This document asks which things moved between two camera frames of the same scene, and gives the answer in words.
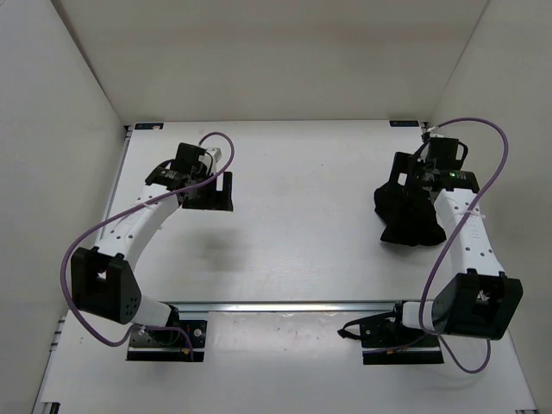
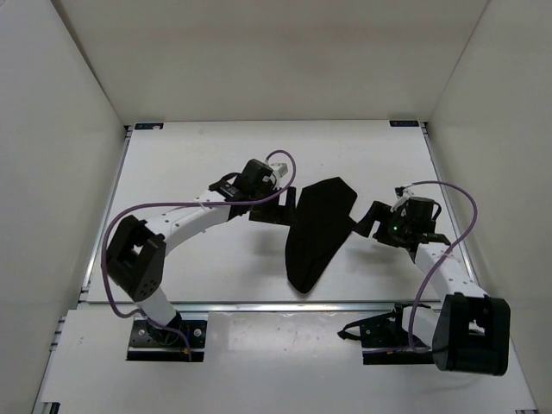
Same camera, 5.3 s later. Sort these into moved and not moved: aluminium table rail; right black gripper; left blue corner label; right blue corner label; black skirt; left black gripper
Moved: left black gripper; right black gripper; black skirt
Not moved: left blue corner label; aluminium table rail; right blue corner label
